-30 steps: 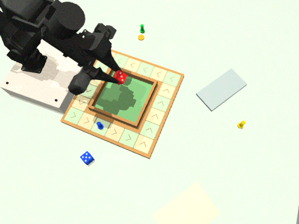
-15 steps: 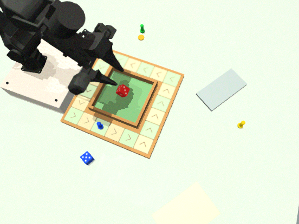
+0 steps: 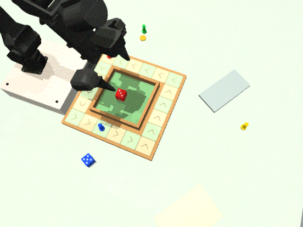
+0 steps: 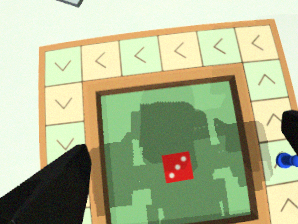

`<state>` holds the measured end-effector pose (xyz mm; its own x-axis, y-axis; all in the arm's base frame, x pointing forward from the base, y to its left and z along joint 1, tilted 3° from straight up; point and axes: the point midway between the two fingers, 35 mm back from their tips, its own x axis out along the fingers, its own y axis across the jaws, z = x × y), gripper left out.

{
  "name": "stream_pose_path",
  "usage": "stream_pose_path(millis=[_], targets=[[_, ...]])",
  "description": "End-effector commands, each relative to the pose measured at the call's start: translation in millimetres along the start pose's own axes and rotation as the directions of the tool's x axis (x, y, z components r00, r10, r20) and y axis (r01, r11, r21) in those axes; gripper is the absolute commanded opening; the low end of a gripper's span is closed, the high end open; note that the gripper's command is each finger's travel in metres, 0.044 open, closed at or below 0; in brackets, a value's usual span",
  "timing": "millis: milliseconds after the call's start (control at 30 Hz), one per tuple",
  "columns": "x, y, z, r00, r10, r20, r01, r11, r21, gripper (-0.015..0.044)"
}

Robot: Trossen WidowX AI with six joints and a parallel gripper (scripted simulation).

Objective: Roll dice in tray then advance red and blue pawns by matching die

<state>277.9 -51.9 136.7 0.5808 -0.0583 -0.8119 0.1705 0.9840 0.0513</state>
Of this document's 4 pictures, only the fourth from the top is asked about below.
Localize light grey flat rectangular slab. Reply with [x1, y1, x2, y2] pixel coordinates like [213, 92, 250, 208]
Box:
[57, 0, 84, 8]

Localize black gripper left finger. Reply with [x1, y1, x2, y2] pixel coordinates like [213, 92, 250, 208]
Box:
[0, 144, 92, 224]

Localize blue pawn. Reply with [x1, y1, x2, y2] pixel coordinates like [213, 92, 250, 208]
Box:
[275, 152, 298, 168]

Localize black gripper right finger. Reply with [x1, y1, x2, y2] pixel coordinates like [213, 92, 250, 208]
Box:
[281, 109, 298, 157]

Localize red die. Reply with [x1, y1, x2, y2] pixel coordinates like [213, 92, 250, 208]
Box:
[161, 152, 194, 183]

